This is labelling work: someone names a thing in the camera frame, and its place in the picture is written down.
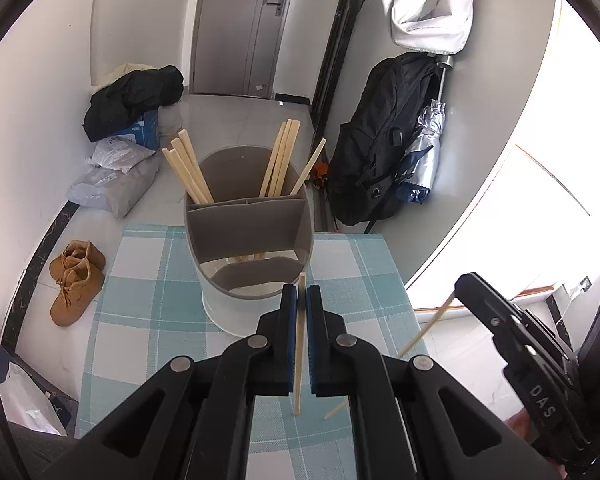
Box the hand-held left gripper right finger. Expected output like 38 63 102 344
305 284 561 480

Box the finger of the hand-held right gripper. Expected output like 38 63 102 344
454 272 578 361

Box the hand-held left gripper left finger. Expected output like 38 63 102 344
35 284 299 480

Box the pale wooden chopstick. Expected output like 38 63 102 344
292 272 307 416
324 287 458 420

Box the grey divided utensil holder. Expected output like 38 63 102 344
182 145 315 336

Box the bundle of wooden chopsticks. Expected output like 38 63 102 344
162 119 327 264

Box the person's right hand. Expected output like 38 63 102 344
510 406 532 445

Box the teal plaid tablecloth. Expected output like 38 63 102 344
75 224 421 480

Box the bright white door panel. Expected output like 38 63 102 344
405 0 600 311

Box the silver folded umbrella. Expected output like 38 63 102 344
392 54 456 205

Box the small orange object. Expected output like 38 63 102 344
311 159 331 190

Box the black backpack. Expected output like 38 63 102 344
327 52 443 227

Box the brown suede boot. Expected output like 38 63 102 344
50 259 106 327
49 240 107 282

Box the grey plastic parcel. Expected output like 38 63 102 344
68 160 161 219

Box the dark blue box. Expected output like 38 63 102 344
0 344 79 436

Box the white plastic parcel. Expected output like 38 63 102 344
86 137 158 175

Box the blue cardboard box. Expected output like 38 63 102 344
112 109 161 152

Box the white plastic bag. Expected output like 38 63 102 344
0 362 68 436

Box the black jacket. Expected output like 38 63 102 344
83 65 185 142

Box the white hanging garment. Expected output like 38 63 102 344
379 0 474 56

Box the person's grey clothing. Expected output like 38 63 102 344
0 417 78 480

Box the grey door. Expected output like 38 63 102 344
190 0 301 98

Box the cream cloth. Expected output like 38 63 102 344
91 62 156 95

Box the black cable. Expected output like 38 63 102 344
0 325 31 480

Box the black door frame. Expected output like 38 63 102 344
310 0 381 233

